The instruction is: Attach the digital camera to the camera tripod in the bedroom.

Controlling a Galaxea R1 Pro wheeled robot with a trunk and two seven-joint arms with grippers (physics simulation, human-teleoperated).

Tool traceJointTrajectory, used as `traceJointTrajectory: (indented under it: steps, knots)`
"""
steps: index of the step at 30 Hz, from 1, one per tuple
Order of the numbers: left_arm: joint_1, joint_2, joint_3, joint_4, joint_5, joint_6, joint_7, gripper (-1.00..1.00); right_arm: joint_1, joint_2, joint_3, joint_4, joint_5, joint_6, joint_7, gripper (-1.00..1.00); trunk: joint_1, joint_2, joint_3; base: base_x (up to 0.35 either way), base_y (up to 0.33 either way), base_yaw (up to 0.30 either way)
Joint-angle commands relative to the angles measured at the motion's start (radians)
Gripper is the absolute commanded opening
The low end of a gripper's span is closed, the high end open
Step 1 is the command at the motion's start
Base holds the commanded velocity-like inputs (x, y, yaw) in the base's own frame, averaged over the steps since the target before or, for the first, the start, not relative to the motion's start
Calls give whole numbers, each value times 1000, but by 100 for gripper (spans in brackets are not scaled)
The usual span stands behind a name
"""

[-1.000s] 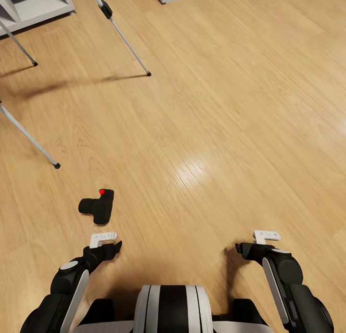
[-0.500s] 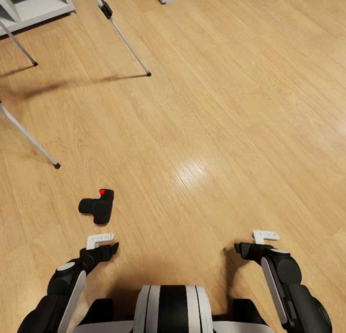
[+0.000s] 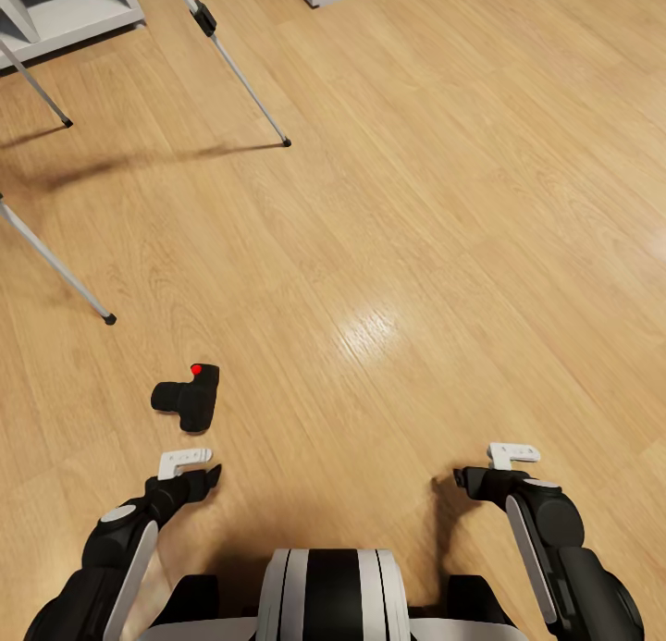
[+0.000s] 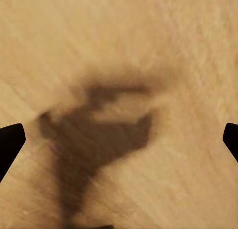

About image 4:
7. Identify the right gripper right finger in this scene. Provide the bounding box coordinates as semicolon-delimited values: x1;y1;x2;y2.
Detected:
223;123;238;162

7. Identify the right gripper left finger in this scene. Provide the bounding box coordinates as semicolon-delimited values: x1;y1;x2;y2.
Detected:
0;123;26;183

